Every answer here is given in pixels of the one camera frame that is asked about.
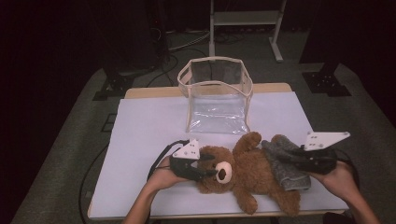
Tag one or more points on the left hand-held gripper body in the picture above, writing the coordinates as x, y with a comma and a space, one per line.
188, 152

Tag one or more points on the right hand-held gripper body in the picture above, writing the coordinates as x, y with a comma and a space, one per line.
320, 140

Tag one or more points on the grey fuzzy doll sweater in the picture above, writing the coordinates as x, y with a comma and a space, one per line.
289, 174

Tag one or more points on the brown teddy bear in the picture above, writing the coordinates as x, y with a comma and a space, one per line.
249, 177

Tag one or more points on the person's left hand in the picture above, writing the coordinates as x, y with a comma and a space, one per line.
162, 177

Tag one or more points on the person's right hand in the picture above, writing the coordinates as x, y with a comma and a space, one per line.
339, 182

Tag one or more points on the black stand base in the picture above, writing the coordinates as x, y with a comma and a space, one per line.
115, 87
327, 84

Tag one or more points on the grey floor socket cover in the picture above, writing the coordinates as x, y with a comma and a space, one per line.
109, 123

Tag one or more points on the white metal stand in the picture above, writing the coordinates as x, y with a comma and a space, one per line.
243, 17

